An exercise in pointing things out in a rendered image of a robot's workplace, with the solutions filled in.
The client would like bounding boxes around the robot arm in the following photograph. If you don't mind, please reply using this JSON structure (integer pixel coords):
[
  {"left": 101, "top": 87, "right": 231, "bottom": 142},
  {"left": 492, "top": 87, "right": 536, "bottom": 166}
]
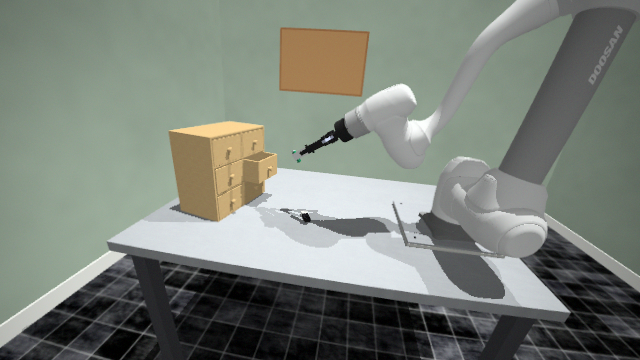
[{"left": 344, "top": 0, "right": 640, "bottom": 258}]

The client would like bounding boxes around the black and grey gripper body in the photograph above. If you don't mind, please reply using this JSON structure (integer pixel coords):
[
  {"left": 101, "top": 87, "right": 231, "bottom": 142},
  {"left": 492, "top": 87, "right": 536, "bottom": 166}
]
[{"left": 326, "top": 118, "right": 354, "bottom": 143}]

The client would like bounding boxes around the tan chest of drawers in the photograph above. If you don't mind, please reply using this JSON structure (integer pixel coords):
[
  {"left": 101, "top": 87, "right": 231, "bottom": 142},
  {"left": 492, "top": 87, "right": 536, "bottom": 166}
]
[{"left": 169, "top": 121, "right": 265, "bottom": 222}]

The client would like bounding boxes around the wooden drawer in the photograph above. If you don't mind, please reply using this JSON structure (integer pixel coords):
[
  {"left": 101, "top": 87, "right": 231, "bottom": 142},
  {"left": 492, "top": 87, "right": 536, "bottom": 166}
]
[
  {"left": 244, "top": 181, "right": 264, "bottom": 203},
  {"left": 212, "top": 133, "right": 241, "bottom": 167},
  {"left": 217, "top": 184, "right": 244, "bottom": 219},
  {"left": 242, "top": 128, "right": 263, "bottom": 156},
  {"left": 214, "top": 160, "right": 243, "bottom": 194},
  {"left": 243, "top": 151, "right": 277, "bottom": 184}
]

